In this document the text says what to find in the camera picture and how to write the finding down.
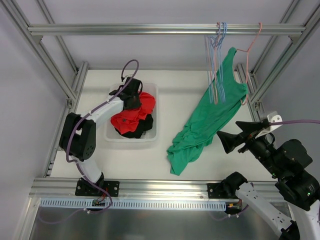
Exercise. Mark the right aluminium frame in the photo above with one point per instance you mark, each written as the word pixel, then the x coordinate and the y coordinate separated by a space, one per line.
pixel 257 90

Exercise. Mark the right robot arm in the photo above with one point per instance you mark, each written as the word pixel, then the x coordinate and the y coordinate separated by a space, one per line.
pixel 287 164

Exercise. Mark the left aluminium frame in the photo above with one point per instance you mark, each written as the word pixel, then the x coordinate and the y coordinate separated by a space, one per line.
pixel 34 94

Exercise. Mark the green tank top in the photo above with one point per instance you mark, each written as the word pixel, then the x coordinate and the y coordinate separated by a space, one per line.
pixel 207 119

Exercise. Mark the red tank top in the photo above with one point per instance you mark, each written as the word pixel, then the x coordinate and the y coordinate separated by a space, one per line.
pixel 128 120

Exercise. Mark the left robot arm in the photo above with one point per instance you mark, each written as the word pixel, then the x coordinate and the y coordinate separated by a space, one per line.
pixel 79 133

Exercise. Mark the blue hanger with black top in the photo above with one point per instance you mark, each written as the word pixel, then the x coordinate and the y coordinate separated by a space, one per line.
pixel 221 75

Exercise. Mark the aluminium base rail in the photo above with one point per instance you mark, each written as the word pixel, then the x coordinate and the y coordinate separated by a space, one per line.
pixel 128 189

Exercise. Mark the black tank top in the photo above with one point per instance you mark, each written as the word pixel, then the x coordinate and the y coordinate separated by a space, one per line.
pixel 142 127

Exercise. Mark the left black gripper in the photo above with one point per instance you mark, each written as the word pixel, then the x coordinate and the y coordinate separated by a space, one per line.
pixel 135 100

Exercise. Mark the pink hanger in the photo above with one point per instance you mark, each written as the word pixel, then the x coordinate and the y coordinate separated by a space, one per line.
pixel 248 53
pixel 216 62

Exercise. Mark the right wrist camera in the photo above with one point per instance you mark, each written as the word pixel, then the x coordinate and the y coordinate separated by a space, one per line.
pixel 274 122

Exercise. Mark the light blue hanger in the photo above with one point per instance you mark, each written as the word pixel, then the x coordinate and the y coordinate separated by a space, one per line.
pixel 210 67

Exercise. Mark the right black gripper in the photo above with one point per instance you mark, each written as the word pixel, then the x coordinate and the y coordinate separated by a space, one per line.
pixel 245 138

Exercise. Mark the aluminium hanging rail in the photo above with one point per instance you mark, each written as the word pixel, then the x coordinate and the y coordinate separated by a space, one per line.
pixel 279 29

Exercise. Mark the white plastic basket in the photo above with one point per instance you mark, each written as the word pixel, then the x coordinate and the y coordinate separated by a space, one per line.
pixel 111 135

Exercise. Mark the white slotted cable duct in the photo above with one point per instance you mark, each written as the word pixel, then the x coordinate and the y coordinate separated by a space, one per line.
pixel 133 204

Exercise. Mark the aluminium frame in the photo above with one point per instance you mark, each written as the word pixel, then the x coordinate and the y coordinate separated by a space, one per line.
pixel 257 90
pixel 34 94

